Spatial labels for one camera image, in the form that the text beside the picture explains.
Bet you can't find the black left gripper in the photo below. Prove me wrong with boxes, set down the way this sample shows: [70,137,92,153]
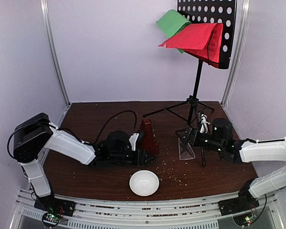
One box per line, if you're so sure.
[110,148,156,167]

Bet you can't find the dark red wooden metronome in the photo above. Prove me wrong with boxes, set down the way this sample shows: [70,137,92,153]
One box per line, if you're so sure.
[139,118,159,155]

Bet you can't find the clear plastic metronome cover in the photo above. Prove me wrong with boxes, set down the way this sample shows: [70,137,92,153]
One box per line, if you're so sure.
[178,139,196,161]

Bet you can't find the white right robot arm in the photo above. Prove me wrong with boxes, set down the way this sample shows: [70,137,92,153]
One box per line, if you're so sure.
[175,118,286,216]

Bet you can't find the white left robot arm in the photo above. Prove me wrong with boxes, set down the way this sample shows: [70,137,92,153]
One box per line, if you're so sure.
[7,113,155,219]

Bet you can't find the white ceramic bowl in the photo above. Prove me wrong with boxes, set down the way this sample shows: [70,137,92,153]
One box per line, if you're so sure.
[129,170,160,197]

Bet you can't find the red paper sheet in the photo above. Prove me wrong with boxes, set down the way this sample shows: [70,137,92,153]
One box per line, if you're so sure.
[159,23,224,68]

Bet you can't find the green paper sheet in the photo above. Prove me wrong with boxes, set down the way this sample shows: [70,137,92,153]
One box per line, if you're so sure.
[155,9,193,54]

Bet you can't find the black music stand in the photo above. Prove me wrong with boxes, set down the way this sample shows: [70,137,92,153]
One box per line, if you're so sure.
[143,0,237,167]

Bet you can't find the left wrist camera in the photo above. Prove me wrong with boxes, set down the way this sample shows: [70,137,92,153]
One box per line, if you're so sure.
[129,132,138,151]

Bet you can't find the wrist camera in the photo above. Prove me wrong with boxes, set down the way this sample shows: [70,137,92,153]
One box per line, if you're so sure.
[129,132,138,151]
[197,110,210,134]

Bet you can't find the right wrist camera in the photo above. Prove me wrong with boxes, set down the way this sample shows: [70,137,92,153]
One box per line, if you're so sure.
[197,110,210,134]

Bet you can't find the aluminium front rail base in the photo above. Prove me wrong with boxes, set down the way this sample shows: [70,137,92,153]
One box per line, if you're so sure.
[9,190,284,229]

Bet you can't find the right aluminium frame post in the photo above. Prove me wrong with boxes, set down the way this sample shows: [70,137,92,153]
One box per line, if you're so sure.
[221,0,252,110]

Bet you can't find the aluminium frame post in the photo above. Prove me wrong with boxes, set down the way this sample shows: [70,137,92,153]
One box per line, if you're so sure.
[40,0,71,107]
[221,0,252,110]

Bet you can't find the left aluminium frame post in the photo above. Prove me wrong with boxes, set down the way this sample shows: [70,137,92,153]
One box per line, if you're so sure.
[40,0,71,107]

